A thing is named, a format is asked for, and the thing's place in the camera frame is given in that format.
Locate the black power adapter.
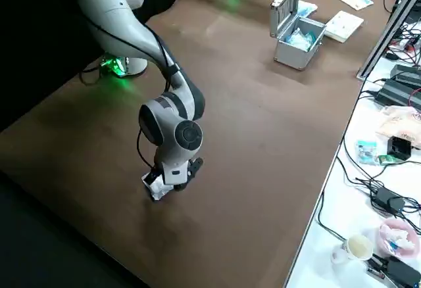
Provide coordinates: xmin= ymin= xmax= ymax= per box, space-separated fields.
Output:
xmin=371 ymin=185 xmax=405 ymax=213

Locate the black power supply brick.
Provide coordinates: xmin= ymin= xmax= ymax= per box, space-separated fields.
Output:
xmin=375 ymin=79 xmax=421 ymax=108
xmin=393 ymin=64 xmax=421 ymax=87

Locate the white plastic partition tray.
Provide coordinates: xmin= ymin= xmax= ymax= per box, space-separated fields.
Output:
xmin=324 ymin=11 xmax=365 ymax=43

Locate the white gauze packet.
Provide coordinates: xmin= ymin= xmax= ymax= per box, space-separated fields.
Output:
xmin=141 ymin=171 xmax=175 ymax=202

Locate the silver aluminium first-aid case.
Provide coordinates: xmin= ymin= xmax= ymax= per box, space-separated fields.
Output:
xmin=269 ymin=0 xmax=326 ymax=71

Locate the aluminium camera post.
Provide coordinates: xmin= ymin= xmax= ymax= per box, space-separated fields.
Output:
xmin=356 ymin=0 xmax=421 ymax=80

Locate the paper cup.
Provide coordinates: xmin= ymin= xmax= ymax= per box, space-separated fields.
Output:
xmin=343 ymin=234 xmax=374 ymax=262

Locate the small black open box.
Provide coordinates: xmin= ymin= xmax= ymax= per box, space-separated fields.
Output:
xmin=387 ymin=135 xmax=412 ymax=161

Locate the pink plastic container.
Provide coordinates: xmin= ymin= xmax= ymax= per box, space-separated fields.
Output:
xmin=378 ymin=218 xmax=418 ymax=259

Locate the black device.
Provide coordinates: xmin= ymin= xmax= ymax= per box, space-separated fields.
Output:
xmin=384 ymin=256 xmax=421 ymax=288

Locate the plastic bag orange print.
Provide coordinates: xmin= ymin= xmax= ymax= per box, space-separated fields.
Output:
xmin=376 ymin=105 xmax=421 ymax=149

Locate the blue plastic-wrapped pack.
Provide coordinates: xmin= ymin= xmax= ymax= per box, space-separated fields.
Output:
xmin=284 ymin=28 xmax=316 ymax=52

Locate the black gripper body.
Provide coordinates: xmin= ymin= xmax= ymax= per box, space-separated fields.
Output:
xmin=174 ymin=157 xmax=204 ymax=192

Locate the small teal white packet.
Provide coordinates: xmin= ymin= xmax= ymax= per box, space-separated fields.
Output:
xmin=355 ymin=139 xmax=378 ymax=166

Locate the wide blue white pouch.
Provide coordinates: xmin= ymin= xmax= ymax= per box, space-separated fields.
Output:
xmin=297 ymin=0 xmax=319 ymax=18

